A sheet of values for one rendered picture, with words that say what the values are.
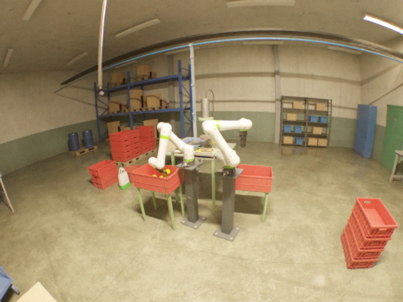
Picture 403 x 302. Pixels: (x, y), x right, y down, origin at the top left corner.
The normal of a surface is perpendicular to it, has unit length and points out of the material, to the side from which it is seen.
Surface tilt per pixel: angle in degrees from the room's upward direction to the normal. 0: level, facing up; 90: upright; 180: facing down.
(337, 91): 90
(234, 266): 0
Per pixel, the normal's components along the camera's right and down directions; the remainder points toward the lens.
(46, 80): 0.94, 0.06
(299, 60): -0.34, 0.27
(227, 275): -0.04, -0.96
